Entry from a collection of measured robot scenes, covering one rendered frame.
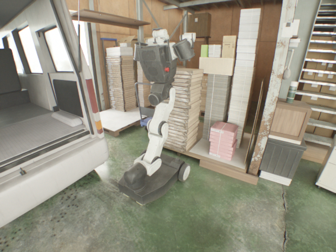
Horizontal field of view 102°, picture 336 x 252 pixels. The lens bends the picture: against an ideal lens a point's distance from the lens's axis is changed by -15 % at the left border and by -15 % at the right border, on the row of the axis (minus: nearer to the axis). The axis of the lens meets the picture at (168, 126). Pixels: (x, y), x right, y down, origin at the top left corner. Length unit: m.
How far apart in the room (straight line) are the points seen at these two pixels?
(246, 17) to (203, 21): 3.96
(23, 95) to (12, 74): 0.34
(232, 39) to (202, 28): 3.90
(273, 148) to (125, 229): 1.60
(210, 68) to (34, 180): 2.10
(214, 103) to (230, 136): 0.55
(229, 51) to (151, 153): 1.49
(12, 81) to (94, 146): 2.02
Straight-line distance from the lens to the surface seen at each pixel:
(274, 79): 1.66
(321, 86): 4.00
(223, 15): 6.24
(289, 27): 1.67
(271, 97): 1.68
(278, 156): 1.97
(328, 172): 2.21
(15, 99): 3.20
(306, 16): 2.62
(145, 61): 1.36
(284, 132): 1.86
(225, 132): 1.92
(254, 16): 2.16
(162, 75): 1.34
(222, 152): 2.05
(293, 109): 1.79
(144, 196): 1.48
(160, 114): 1.51
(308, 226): 1.86
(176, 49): 1.37
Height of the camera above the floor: 1.24
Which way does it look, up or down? 24 degrees down
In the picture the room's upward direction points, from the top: straight up
